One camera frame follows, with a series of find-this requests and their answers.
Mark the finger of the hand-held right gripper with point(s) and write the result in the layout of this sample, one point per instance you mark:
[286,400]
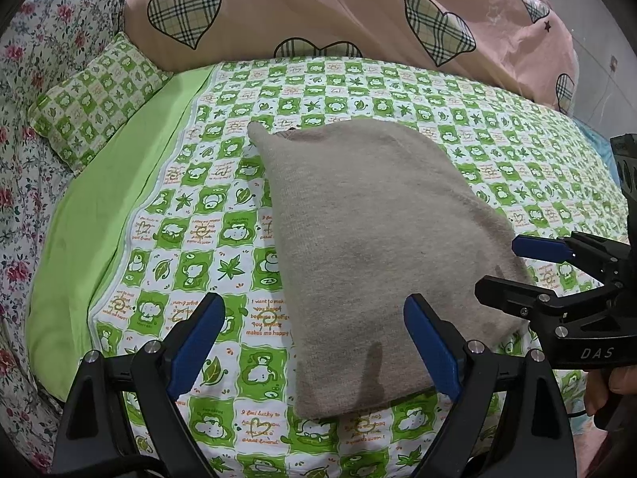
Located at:
[512,296]
[540,248]

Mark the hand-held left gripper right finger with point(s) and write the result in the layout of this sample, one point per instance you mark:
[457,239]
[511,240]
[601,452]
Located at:
[434,346]

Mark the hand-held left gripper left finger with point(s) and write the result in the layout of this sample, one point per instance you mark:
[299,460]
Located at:
[196,346]

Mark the beige knitted sweater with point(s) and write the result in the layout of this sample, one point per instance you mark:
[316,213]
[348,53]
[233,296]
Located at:
[373,239]

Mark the person's right hand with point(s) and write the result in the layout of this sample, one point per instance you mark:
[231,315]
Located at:
[622,381]

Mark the light blue cloth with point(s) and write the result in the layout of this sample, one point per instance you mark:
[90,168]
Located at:
[594,142]

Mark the plain green bed sheet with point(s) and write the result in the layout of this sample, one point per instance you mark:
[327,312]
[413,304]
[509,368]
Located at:
[99,239]

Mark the green printed bed sheet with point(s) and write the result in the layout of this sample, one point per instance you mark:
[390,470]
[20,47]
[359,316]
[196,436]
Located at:
[224,199]

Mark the green printed pillow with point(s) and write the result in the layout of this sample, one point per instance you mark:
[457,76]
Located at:
[99,104]

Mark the pink quilt with plaid hearts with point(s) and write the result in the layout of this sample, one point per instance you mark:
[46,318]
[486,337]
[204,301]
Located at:
[348,5]

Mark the floral patterned cloth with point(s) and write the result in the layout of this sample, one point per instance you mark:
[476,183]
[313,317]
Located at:
[45,45]

